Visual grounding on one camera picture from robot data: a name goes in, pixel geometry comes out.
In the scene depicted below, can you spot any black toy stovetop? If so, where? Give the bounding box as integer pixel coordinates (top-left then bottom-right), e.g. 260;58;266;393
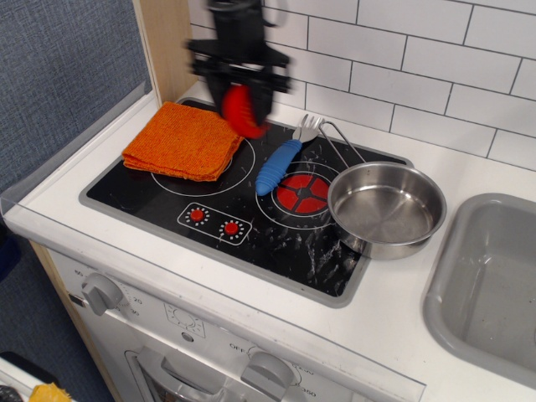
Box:
78;96;415;310

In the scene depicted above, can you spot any red toy tomato half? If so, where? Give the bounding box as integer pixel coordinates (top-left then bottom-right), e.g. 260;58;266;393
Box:
221;85;269;139

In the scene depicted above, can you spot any grey left oven knob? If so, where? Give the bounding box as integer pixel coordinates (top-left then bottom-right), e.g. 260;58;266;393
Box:
82;273;123;317

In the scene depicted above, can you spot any white toy oven front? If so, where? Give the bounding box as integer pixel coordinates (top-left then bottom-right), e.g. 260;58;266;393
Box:
50;252;425;401

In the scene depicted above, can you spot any grey right oven knob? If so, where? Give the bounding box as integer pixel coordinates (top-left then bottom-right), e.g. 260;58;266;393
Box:
240;352;295;401

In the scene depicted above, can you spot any grey oven knob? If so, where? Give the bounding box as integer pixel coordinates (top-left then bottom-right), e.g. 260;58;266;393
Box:
82;273;123;317
240;352;295;401

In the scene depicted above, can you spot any blue handled spork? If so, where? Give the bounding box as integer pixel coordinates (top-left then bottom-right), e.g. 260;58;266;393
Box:
255;115;323;196

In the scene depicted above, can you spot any silver metal pot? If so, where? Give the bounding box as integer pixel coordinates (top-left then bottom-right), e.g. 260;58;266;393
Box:
327;147;447;260

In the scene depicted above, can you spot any light wooden side post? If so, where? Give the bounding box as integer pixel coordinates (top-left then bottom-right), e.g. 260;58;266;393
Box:
132;0;198;104

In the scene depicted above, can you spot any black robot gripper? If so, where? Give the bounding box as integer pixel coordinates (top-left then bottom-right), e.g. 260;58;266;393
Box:
187;8;290;126

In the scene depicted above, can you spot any orange knitted cloth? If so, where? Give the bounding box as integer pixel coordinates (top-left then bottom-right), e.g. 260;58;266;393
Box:
122;102;243;182

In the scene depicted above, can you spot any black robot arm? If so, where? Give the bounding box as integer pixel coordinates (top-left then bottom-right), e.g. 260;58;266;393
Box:
186;1;290;127

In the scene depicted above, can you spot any grey toy sink basin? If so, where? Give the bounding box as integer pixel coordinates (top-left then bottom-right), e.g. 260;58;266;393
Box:
423;193;535;388

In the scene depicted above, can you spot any yellow cloth at corner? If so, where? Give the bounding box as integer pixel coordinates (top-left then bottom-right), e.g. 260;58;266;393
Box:
28;383;72;402

